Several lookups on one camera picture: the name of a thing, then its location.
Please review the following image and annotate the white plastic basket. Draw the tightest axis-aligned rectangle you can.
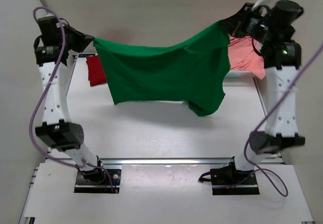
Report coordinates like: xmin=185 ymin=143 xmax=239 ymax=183
xmin=225 ymin=70 xmax=255 ymax=79

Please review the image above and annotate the white front board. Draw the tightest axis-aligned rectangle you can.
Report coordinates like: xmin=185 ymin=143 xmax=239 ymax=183
xmin=24 ymin=162 xmax=313 ymax=223

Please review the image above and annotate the aluminium table rail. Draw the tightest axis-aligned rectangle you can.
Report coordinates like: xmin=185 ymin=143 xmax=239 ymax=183
xmin=45 ymin=155 xmax=286 ymax=166

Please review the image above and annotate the folded red t-shirt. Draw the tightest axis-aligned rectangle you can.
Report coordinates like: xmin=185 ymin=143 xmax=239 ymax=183
xmin=86 ymin=55 xmax=107 ymax=87

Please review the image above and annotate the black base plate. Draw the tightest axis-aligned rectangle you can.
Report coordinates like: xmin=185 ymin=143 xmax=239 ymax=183
xmin=74 ymin=164 xmax=122 ymax=194
xmin=198 ymin=165 xmax=260 ymax=196

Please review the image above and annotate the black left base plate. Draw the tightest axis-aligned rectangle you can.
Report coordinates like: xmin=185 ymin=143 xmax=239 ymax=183
xmin=74 ymin=164 xmax=122 ymax=194

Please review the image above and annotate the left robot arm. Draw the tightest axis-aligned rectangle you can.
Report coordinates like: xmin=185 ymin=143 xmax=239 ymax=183
xmin=34 ymin=16 xmax=102 ymax=175

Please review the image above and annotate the pink t-shirt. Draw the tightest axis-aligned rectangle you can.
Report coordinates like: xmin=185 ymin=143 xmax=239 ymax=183
xmin=228 ymin=36 xmax=265 ymax=79

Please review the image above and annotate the green t-shirt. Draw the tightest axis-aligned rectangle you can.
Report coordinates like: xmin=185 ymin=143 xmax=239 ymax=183
xmin=93 ymin=23 xmax=230 ymax=117

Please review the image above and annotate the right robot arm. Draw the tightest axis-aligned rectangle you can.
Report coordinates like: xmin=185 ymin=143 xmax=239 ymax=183
xmin=220 ymin=0 xmax=305 ymax=172

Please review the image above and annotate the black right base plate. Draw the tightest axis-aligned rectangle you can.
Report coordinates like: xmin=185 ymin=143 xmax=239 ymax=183
xmin=198 ymin=165 xmax=260 ymax=196

